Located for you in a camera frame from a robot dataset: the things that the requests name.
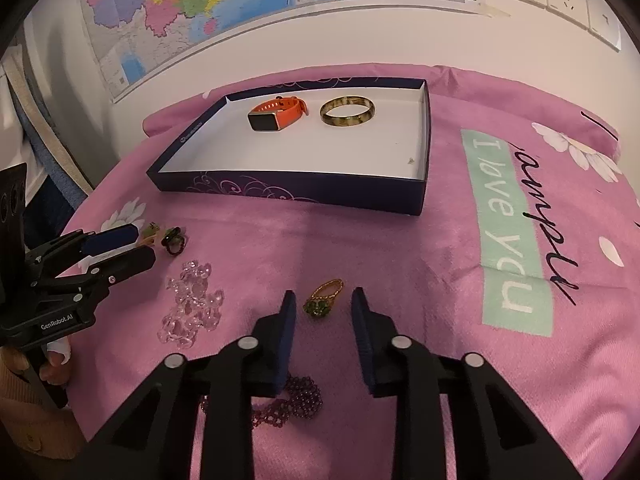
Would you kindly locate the person's left hand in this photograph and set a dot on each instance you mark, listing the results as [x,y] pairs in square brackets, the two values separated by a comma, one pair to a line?
[54,360]

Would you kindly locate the pink printed blanket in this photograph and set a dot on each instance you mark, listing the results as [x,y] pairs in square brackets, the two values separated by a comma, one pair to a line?
[350,245]

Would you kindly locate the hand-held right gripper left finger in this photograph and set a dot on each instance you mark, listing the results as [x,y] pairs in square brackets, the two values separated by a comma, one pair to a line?
[286,340]

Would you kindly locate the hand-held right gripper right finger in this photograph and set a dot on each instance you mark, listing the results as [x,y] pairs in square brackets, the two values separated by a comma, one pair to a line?
[361,340]

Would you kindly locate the person's left forearm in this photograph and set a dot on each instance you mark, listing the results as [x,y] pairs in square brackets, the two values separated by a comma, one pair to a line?
[25,410]

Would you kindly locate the gold bangle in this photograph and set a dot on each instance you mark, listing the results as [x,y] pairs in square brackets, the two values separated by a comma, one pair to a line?
[345,121]

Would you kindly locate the dark blue shallow box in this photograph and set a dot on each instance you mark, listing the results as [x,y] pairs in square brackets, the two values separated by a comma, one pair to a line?
[325,160]

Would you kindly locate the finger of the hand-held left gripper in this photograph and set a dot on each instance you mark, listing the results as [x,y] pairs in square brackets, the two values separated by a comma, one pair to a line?
[132,262]
[115,237]

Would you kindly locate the blue cloth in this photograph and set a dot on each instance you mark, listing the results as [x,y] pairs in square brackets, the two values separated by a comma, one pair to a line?
[55,180]

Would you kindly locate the clear tape strip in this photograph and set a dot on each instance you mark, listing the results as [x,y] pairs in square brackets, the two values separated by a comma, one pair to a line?
[492,9]

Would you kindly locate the orange smartwatch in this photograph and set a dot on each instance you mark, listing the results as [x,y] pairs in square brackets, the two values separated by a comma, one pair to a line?
[270,119]

